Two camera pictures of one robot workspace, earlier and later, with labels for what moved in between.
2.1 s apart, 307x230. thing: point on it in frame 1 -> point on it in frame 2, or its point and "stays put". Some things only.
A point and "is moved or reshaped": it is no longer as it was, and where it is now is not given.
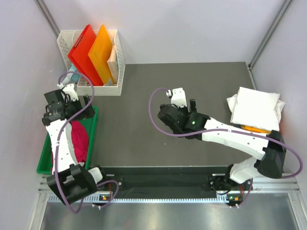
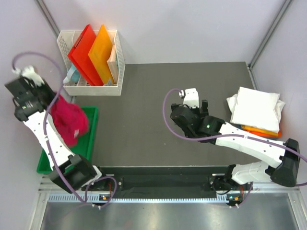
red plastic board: x=78 y=54 stays put
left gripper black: x=88 y=112 -> x=52 y=94
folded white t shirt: x=251 y=107 stays put
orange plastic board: x=100 y=53 stays put
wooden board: x=112 y=66 stays put
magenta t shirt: x=81 y=142 is moved or reshaped
